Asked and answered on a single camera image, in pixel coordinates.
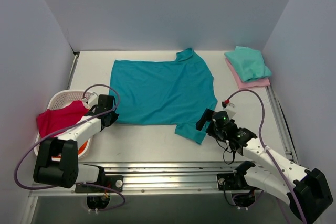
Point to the white plastic laundry basket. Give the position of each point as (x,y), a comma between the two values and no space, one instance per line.
(64,98)

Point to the orange t shirt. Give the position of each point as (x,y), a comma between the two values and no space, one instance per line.
(82,151)

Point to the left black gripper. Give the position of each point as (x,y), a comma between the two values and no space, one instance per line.
(109,118)

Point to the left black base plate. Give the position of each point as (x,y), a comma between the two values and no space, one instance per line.
(114,182)

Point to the folded mint green t shirt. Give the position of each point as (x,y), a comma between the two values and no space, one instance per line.
(248,63)

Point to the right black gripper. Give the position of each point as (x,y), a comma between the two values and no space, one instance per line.
(208,123)

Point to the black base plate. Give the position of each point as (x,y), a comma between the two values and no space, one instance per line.
(232,181)
(114,182)

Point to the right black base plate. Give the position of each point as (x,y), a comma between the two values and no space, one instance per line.
(232,181)

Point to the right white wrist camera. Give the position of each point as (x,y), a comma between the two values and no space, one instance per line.
(229,108)

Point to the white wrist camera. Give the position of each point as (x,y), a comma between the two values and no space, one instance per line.
(229,108)
(89,100)

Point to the aluminium rail frame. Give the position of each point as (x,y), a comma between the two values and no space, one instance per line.
(153,159)

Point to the folded pink t shirt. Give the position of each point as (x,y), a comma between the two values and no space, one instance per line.
(246,85)

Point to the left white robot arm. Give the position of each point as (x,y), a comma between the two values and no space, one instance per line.
(64,132)

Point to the teal t shirt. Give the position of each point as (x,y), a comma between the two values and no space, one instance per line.
(165,93)

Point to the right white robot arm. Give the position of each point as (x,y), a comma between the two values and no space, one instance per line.
(305,191)

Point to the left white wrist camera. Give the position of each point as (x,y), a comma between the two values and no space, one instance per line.
(89,100)

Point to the crimson red t shirt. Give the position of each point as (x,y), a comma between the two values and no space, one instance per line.
(53,120)

